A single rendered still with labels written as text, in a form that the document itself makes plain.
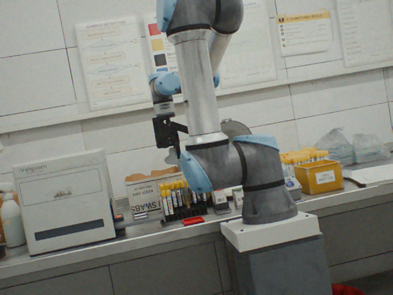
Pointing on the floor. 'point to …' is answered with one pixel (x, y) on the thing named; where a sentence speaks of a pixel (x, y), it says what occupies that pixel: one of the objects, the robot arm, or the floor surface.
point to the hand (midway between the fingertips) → (181, 167)
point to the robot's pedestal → (285, 268)
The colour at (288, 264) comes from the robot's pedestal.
